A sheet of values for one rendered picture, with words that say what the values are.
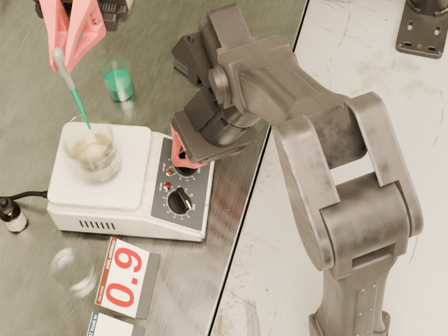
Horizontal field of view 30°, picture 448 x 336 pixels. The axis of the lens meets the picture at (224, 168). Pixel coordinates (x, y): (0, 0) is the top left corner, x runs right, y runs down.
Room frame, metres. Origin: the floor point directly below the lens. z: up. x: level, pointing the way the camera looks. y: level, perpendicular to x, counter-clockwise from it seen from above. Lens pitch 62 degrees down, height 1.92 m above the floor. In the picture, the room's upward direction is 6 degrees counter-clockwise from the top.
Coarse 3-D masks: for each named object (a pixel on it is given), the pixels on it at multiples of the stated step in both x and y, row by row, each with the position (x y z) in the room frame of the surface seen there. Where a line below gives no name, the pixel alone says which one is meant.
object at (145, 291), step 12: (120, 240) 0.44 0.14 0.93; (144, 264) 0.42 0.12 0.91; (156, 264) 0.42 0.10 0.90; (144, 276) 0.40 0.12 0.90; (144, 288) 0.39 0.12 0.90; (96, 300) 0.36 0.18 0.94; (144, 300) 0.37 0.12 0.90; (120, 312) 0.35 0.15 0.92; (132, 312) 0.35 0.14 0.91; (144, 312) 0.35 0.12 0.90
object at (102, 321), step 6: (102, 318) 0.34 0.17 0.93; (102, 324) 0.33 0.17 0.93; (108, 324) 0.34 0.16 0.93; (114, 324) 0.34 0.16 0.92; (120, 324) 0.34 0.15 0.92; (96, 330) 0.33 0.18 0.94; (102, 330) 0.33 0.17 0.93; (108, 330) 0.33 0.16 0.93; (114, 330) 0.33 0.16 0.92; (120, 330) 0.33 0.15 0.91; (126, 330) 0.33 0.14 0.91
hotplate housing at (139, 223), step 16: (160, 144) 0.56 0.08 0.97; (144, 192) 0.49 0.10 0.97; (208, 192) 0.50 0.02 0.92; (48, 208) 0.48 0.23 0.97; (64, 208) 0.48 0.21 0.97; (80, 208) 0.48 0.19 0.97; (96, 208) 0.47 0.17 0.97; (144, 208) 0.47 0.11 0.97; (208, 208) 0.48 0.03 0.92; (64, 224) 0.48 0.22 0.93; (80, 224) 0.47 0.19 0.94; (96, 224) 0.47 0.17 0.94; (112, 224) 0.46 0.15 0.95; (128, 224) 0.46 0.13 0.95; (144, 224) 0.45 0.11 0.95; (160, 224) 0.45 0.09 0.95; (176, 224) 0.45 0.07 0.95; (192, 240) 0.44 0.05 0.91
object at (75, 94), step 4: (72, 92) 0.52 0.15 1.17; (76, 92) 0.52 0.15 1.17; (72, 96) 0.52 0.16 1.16; (76, 96) 0.52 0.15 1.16; (76, 100) 0.52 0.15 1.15; (80, 100) 0.52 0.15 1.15; (76, 104) 0.52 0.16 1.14; (80, 104) 0.52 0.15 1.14; (80, 108) 0.52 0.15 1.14; (84, 108) 0.52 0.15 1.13; (80, 112) 0.52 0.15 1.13; (84, 112) 0.52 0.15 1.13; (84, 116) 0.52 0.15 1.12; (84, 120) 0.52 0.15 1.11; (88, 124) 0.52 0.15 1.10; (88, 128) 0.52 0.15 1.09
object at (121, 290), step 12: (120, 252) 0.43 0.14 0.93; (132, 252) 0.43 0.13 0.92; (144, 252) 0.43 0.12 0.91; (120, 264) 0.41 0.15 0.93; (132, 264) 0.41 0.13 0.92; (108, 276) 0.39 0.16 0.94; (120, 276) 0.40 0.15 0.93; (132, 276) 0.40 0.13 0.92; (108, 288) 0.38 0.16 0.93; (120, 288) 0.38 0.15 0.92; (132, 288) 0.38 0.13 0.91; (108, 300) 0.36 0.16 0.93; (120, 300) 0.37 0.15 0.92; (132, 300) 0.37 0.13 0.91
